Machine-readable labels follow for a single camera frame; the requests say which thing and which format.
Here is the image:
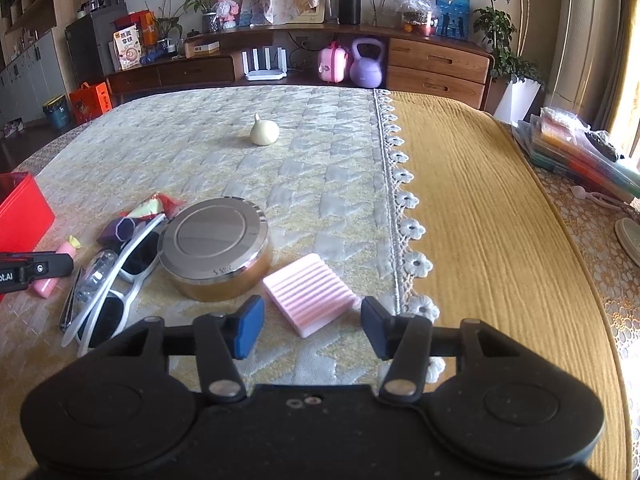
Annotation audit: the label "pink toy suitcase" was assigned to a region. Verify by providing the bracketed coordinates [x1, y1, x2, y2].
[318, 42, 350, 84]

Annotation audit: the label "small tan box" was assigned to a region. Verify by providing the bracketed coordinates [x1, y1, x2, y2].
[184, 40, 221, 59]

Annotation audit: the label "wall cabinet with shelves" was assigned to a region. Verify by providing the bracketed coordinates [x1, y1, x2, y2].
[0, 0, 67, 127]

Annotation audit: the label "plant in striped pot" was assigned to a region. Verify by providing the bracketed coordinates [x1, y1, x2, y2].
[181, 0, 222, 34]

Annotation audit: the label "red candy wrapper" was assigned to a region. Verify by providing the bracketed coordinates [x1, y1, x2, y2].
[152, 192, 186, 217]

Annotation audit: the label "red metal box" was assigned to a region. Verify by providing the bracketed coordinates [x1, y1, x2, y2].
[0, 172, 56, 302]

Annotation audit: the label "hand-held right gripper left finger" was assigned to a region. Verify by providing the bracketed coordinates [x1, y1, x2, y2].
[100, 295, 266, 405]

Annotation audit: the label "pale red-edged candy wrapper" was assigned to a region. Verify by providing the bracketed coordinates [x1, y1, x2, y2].
[129, 197, 167, 221]

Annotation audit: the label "black mini fridge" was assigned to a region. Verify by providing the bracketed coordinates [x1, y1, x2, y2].
[64, 5, 129, 89]

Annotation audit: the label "white snack bag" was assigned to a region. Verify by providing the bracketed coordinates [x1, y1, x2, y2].
[112, 25, 144, 71]

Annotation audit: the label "white wifi router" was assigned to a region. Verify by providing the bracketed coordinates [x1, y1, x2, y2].
[242, 47, 289, 82]

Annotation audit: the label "teal trash bin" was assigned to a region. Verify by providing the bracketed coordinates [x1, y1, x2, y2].
[42, 95, 72, 130]

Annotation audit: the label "pink tube with yellow cap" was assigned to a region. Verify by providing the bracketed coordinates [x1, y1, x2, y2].
[30, 234, 81, 299]

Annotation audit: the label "purple kettlebell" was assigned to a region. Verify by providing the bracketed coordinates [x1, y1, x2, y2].
[349, 37, 386, 89]

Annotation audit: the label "gold patterned tablecloth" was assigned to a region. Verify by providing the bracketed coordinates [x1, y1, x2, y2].
[10, 119, 640, 480]

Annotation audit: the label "orange carton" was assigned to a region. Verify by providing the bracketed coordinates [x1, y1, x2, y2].
[141, 10, 162, 49]

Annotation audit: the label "stack of coloured plastic folders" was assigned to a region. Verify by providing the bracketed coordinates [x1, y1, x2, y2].
[512, 107, 640, 205]

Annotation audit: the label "cream garlic bulb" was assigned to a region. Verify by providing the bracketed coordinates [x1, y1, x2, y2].
[249, 112, 280, 147]

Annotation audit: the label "purple hexagon packet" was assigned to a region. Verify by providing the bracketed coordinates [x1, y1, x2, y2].
[96, 215, 139, 252]

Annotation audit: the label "blue toy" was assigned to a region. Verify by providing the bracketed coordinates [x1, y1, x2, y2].
[139, 40, 169, 66]

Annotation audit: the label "small clear plastic bottle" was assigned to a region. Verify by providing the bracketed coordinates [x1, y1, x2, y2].
[75, 249, 119, 305]

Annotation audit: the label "orange gift box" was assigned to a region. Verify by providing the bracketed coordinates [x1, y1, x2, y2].
[68, 81, 114, 125]

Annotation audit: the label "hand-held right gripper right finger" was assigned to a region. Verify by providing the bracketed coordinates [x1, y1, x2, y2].
[360, 296, 532, 405]

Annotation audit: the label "small leafy potted plant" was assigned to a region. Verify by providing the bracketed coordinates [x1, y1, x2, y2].
[155, 2, 185, 53]

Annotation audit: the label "pink ribbed block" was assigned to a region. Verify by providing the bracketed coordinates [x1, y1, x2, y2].
[262, 253, 362, 337]

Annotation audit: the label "round gold tin silver lid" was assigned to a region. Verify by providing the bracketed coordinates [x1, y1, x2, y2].
[157, 198, 274, 303]

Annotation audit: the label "tall plant in white pot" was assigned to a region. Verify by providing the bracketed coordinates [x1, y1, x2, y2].
[459, 0, 552, 126]

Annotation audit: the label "printed card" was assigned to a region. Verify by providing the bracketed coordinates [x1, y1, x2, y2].
[239, 0, 264, 27]

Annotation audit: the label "white sunglasses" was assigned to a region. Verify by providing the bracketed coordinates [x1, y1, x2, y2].
[62, 214, 169, 357]

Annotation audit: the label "wooden tv cabinet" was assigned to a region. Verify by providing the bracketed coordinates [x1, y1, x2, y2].
[106, 22, 496, 112]

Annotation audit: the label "flat red gift box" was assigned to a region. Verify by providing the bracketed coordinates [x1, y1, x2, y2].
[114, 10, 151, 32]

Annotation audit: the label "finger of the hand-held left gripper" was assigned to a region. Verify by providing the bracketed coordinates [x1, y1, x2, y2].
[15, 251, 75, 282]

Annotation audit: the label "clear plastic bag with fruit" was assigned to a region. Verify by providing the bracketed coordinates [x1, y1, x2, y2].
[396, 0, 439, 37]

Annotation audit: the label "black cylinder speaker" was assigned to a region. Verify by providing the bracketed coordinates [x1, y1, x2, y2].
[338, 0, 362, 26]

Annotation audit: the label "mustard blanket with lace trim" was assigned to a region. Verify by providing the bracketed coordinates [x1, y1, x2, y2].
[374, 88, 632, 480]

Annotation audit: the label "pale pink plastic clip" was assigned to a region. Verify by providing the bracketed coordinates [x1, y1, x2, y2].
[570, 185, 637, 212]

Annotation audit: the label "beige curtain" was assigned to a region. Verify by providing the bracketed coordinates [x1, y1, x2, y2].
[544, 0, 640, 161]

